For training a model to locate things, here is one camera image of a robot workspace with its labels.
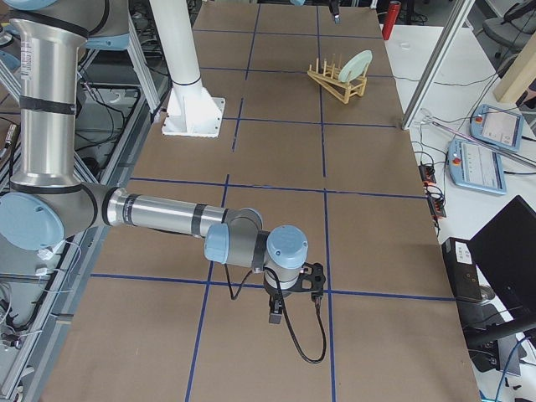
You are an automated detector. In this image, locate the aluminium side frame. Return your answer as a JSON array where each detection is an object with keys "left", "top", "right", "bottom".
[{"left": 1, "top": 12, "right": 167, "bottom": 400}]

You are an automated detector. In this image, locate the grey aluminium frame post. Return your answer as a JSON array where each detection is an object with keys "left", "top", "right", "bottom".
[{"left": 401, "top": 0, "right": 475, "bottom": 130}]

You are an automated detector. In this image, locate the blue teach pendant far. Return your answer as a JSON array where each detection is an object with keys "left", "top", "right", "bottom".
[{"left": 470, "top": 104, "right": 524, "bottom": 152}]

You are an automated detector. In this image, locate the red metal bottle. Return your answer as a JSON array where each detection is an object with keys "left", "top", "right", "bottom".
[{"left": 382, "top": 1, "right": 401, "bottom": 41}]

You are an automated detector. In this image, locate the black electronics box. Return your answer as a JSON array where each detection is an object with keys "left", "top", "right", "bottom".
[{"left": 441, "top": 237, "right": 496, "bottom": 304}]

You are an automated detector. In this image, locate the wooden plate rack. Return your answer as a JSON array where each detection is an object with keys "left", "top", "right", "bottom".
[{"left": 307, "top": 59, "right": 369, "bottom": 105}]

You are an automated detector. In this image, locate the black monitor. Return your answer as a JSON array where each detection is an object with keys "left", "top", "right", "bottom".
[{"left": 469, "top": 195, "right": 535, "bottom": 317}]

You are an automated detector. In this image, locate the light green round plate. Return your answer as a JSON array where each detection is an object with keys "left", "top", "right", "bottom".
[{"left": 338, "top": 49, "right": 373, "bottom": 83}]

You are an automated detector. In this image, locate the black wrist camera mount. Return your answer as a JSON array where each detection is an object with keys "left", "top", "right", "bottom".
[{"left": 291, "top": 262, "right": 326, "bottom": 302}]

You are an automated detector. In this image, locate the black power strip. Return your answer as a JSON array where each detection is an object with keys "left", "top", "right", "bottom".
[{"left": 418, "top": 163, "right": 446, "bottom": 220}]

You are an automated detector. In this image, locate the blue teach pendant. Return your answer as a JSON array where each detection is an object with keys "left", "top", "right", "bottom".
[
  {"left": 448, "top": 139, "right": 507, "bottom": 195},
  {"left": 470, "top": 104, "right": 524, "bottom": 152}
]

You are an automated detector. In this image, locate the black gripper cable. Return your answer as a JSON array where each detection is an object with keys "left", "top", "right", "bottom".
[{"left": 224, "top": 263, "right": 328, "bottom": 363}]

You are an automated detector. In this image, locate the blue teach pendant near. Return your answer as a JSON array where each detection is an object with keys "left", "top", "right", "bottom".
[{"left": 448, "top": 139, "right": 507, "bottom": 195}]

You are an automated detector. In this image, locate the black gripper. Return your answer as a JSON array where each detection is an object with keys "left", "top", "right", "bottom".
[
  {"left": 328, "top": 0, "right": 340, "bottom": 23},
  {"left": 263, "top": 280, "right": 307, "bottom": 324}
]

